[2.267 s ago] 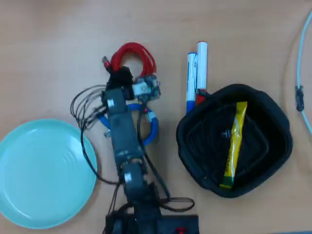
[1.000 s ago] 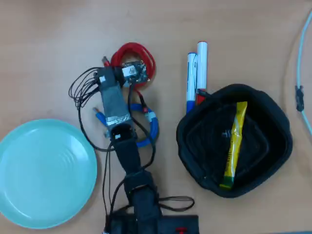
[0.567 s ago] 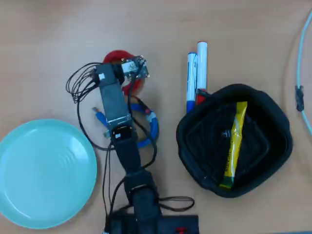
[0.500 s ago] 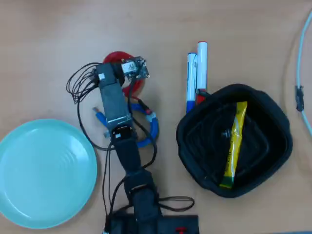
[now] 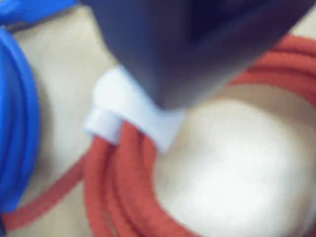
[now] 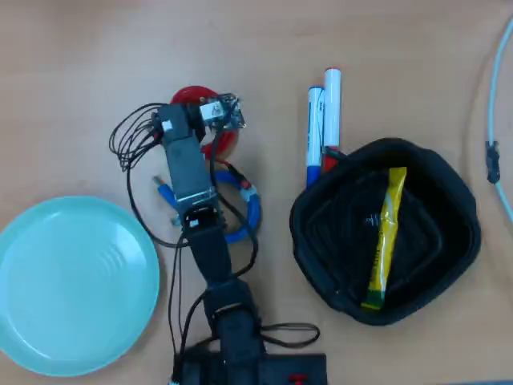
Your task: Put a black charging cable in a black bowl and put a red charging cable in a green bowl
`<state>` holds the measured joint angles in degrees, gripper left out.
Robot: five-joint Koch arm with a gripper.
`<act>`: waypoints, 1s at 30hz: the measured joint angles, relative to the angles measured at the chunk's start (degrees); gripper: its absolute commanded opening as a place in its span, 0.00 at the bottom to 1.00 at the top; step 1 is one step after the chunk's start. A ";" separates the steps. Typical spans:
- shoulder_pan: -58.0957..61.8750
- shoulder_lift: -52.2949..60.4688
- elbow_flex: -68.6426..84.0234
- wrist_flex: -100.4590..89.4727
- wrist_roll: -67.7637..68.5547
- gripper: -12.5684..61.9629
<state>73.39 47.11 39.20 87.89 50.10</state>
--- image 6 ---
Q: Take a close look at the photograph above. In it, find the pale blue cable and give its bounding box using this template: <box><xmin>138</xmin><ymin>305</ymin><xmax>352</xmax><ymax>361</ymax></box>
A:
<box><xmin>487</xmin><ymin>15</ymin><xmax>513</xmax><ymax>225</ymax></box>

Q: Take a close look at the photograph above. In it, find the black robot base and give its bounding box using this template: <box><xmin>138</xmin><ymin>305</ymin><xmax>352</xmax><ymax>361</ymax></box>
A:
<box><xmin>172</xmin><ymin>352</ymin><xmax>329</xmax><ymax>385</ymax></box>

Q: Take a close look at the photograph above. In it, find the black cable connector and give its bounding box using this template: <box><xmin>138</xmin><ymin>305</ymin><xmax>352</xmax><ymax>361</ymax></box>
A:
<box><xmin>484</xmin><ymin>139</ymin><xmax>501</xmax><ymax>184</ymax></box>

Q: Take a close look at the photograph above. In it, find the blue capped white marker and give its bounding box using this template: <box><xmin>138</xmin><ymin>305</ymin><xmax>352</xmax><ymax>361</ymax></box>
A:
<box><xmin>306</xmin><ymin>86</ymin><xmax>325</xmax><ymax>189</ymax></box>

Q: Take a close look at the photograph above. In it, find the light teal plate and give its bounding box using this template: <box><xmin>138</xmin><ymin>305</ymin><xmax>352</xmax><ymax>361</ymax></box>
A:
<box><xmin>0</xmin><ymin>195</ymin><xmax>161</xmax><ymax>378</ymax></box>

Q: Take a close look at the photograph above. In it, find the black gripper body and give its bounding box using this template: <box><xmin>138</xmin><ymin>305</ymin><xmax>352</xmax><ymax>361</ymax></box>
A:
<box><xmin>151</xmin><ymin>102</ymin><xmax>205</xmax><ymax>144</ymax></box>

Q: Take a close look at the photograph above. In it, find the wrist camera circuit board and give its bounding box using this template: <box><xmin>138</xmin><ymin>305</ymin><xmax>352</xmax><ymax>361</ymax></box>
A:
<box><xmin>198</xmin><ymin>91</ymin><xmax>248</xmax><ymax>132</ymax></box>

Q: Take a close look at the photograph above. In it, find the black braided charging cable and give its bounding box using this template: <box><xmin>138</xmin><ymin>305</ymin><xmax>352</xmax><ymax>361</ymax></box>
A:
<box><xmin>308</xmin><ymin>172</ymin><xmax>444</xmax><ymax>298</ymax></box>

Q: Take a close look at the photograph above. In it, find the black fabric bowl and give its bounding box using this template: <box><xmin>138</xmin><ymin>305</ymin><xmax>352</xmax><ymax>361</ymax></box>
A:
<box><xmin>289</xmin><ymin>137</ymin><xmax>482</xmax><ymax>326</ymax></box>

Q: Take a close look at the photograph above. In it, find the thin black robot wire bundle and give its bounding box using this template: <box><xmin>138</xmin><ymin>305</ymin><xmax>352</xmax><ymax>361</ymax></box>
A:
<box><xmin>108</xmin><ymin>102</ymin><xmax>185</xmax><ymax>248</ymax></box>

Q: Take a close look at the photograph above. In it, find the yellow stick packet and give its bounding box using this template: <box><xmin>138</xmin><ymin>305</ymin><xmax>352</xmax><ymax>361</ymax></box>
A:
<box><xmin>360</xmin><ymin>166</ymin><xmax>408</xmax><ymax>312</ymax></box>

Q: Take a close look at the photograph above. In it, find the blue coiled USB cable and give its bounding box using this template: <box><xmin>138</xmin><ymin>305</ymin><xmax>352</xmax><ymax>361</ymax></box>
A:
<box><xmin>151</xmin><ymin>168</ymin><xmax>264</xmax><ymax>245</ymax></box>

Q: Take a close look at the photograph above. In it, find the red charging cable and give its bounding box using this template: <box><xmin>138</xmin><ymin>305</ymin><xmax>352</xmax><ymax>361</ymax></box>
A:
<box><xmin>170</xmin><ymin>83</ymin><xmax>241</xmax><ymax>165</ymax></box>

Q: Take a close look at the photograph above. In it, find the black motor wire loop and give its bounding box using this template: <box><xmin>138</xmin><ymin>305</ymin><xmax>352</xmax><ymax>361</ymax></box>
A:
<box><xmin>260</xmin><ymin>322</ymin><xmax>321</xmax><ymax>349</ymax></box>

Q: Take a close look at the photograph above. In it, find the red capped white marker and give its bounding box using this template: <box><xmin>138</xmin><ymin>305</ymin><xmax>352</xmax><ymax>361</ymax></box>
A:
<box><xmin>320</xmin><ymin>67</ymin><xmax>346</xmax><ymax>173</ymax></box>

